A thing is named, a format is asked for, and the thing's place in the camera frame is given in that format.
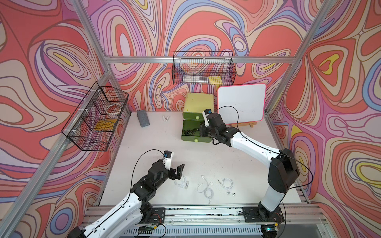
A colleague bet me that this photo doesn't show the green top drawer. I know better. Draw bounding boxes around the green top drawer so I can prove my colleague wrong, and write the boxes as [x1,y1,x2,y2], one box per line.
[182,112,204,122]

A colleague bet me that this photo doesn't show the green drawer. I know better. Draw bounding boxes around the green drawer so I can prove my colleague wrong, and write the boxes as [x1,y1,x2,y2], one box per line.
[181,120,212,143]
[182,112,204,122]

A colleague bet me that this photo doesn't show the black earphones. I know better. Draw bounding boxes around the black earphones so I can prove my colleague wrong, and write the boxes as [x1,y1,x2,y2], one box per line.
[183,130,194,136]
[190,128,202,137]

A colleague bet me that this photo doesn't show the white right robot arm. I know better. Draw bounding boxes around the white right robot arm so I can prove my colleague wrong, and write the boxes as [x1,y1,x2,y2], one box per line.
[200,109,300,222]

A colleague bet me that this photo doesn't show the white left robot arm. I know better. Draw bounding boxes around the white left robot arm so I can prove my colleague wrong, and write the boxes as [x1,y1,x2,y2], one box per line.
[67,159,185,238]

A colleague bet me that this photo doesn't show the white earphones left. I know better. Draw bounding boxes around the white earphones left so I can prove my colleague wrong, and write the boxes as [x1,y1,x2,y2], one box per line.
[174,176,189,189]

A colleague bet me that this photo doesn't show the white earphones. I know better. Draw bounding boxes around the white earphones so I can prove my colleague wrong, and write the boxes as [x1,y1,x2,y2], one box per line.
[217,178,236,196]
[196,175,214,205]
[174,176,189,189]

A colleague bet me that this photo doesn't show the yellow pink drawer cabinet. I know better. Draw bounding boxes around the yellow pink drawer cabinet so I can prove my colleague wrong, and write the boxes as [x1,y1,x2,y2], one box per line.
[183,93,214,113]

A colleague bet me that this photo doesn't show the white earphones middle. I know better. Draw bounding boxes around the white earphones middle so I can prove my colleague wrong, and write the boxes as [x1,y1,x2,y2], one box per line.
[196,175,214,205]

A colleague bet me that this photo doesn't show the white earphones right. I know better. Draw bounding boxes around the white earphones right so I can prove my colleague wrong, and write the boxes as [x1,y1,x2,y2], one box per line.
[217,178,236,196]

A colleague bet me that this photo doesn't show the pink framed whiteboard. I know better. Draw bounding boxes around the pink framed whiteboard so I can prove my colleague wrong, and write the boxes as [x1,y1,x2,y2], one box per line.
[217,83,266,124]

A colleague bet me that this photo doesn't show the wooden whiteboard easel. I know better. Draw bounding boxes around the wooden whiteboard easel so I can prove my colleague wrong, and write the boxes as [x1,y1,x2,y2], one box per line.
[237,122,257,128]

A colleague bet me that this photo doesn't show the grey felt eraser block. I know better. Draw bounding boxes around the grey felt eraser block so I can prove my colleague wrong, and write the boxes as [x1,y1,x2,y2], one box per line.
[137,110,150,128]

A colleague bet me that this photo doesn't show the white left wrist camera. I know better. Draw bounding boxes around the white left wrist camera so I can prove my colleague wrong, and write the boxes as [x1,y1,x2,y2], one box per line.
[163,150,173,170]

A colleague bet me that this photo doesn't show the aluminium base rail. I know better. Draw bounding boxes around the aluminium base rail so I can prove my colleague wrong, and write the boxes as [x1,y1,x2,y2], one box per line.
[77,203,328,238]

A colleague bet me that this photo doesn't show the black wire basket back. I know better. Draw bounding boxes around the black wire basket back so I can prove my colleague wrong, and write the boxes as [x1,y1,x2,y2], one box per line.
[172,50,237,86]

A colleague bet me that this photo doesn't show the black wire basket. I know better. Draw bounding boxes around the black wire basket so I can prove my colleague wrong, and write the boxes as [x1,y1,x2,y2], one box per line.
[61,82,129,152]
[172,50,237,86]

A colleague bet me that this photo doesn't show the black wire basket left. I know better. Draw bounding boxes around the black wire basket left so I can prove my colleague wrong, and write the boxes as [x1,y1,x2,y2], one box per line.
[61,82,129,152]

